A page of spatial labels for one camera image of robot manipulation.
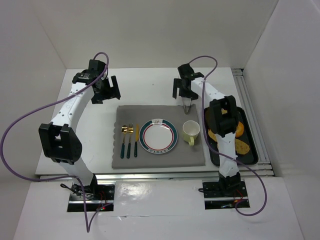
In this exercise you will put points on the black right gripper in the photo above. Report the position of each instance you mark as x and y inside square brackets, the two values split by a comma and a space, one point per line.
[186, 93]

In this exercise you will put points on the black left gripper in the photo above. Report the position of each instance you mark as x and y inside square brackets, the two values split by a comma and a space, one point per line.
[107, 90]

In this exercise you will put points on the brown bread slice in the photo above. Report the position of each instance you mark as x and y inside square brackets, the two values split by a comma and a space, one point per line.
[241, 147]

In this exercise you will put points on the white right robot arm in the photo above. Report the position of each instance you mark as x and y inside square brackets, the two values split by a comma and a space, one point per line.
[220, 115]

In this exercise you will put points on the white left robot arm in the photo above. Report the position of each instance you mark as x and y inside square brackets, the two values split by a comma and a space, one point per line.
[58, 138]

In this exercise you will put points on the pale yellow mug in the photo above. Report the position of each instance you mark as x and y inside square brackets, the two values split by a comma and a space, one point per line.
[190, 132]

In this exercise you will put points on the flat toast slice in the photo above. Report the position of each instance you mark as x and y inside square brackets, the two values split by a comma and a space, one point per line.
[212, 135]

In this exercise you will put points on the white plate teal red rim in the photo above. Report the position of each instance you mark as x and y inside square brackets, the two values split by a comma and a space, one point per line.
[158, 136]

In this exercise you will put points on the orange round bun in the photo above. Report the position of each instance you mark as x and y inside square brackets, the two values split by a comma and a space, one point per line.
[239, 130]

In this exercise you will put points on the black plastic tray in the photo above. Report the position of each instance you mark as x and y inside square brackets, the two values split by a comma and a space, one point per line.
[251, 158]

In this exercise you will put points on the gold spoon green handle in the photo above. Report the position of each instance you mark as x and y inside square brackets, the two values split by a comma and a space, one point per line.
[124, 130]

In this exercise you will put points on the gold fork green handle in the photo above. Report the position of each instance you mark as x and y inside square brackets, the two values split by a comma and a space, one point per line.
[130, 131]

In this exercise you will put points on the gold knife green handle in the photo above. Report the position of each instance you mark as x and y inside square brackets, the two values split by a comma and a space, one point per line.
[136, 140]

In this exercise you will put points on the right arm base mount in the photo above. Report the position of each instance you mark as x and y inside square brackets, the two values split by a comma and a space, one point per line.
[215, 198]

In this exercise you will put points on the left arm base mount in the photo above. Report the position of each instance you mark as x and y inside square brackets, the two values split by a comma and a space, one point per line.
[102, 200]

